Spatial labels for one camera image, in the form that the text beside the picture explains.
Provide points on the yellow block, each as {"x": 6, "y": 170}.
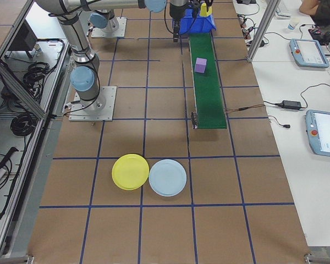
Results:
{"x": 206, "y": 12}

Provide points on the purple block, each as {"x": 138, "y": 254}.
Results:
{"x": 200, "y": 66}

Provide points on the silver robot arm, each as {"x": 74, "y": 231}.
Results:
{"x": 98, "y": 20}
{"x": 79, "y": 49}

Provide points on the person bare forearm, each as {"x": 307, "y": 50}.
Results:
{"x": 319, "y": 6}

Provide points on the light blue plate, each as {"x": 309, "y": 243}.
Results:
{"x": 167, "y": 178}

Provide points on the yellow plate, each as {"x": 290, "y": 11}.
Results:
{"x": 130, "y": 171}

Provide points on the blue plastic storage bin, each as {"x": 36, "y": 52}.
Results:
{"x": 200, "y": 26}

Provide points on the green conveyor belt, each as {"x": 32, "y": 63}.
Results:
{"x": 209, "y": 93}

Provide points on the black power plug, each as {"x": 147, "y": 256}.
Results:
{"x": 264, "y": 43}

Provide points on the white keyboard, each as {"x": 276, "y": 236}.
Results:
{"x": 283, "y": 9}

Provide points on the white paper cup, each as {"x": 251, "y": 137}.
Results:
{"x": 293, "y": 26}

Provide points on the light blue teach pendant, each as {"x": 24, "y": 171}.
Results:
{"x": 327, "y": 134}
{"x": 309, "y": 53}

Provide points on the black power adapter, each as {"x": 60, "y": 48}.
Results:
{"x": 291, "y": 104}

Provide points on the black box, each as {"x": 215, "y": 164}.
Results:
{"x": 24, "y": 41}

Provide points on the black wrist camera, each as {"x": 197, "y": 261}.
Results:
{"x": 193, "y": 5}

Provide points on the aluminium profile post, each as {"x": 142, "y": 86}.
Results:
{"x": 263, "y": 27}

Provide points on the metal bar frame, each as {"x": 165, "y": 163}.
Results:
{"x": 19, "y": 90}

